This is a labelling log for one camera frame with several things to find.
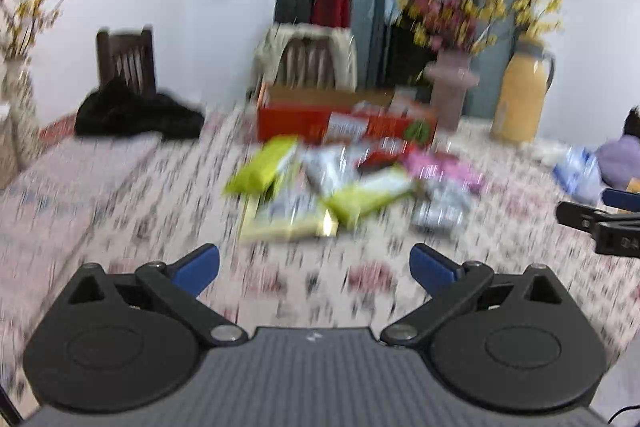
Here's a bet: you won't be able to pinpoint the yellow thermos jug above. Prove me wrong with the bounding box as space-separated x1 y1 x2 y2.
490 34 557 144

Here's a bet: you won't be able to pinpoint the chair with beige jacket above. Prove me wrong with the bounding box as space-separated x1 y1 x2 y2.
252 23 360 90

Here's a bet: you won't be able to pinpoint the dark wooden chair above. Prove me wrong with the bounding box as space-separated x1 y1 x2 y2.
96 26 158 96

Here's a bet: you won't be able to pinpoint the orange cardboard box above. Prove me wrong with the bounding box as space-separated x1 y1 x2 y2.
256 82 438 146

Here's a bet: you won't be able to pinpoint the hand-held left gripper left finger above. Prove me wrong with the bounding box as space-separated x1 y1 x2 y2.
66 243 249 349

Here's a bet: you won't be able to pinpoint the pink snack packet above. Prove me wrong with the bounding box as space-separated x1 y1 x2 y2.
404 151 488 194

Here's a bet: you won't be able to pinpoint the patterned pale vase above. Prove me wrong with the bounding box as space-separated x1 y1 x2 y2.
0 57 42 188

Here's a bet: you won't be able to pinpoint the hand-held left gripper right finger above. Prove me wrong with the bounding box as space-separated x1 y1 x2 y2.
380 243 566 348

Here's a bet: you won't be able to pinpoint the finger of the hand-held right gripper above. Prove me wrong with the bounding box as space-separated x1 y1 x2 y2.
601 188 640 212
556 201 640 258

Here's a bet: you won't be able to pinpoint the bright green snack packet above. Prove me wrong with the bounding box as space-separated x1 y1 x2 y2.
223 137 301 198

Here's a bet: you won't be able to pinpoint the pink ceramic vase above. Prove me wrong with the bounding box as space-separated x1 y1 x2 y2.
424 49 481 132

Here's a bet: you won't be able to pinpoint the wooden chair with slats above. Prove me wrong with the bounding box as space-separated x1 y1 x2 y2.
279 38 337 88

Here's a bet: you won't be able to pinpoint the black cloth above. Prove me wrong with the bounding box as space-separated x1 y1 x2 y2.
75 77 206 142

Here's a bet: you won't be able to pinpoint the white yellow snack packet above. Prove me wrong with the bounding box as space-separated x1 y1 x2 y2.
239 192 337 244

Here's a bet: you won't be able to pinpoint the yellow flower branches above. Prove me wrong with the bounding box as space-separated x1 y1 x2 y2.
0 0 82 60

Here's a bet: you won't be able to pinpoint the blue white plastic packet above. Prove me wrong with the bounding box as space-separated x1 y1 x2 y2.
552 146 604 206

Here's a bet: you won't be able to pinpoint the purple cloth bundle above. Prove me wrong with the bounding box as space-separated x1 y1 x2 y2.
595 106 640 194

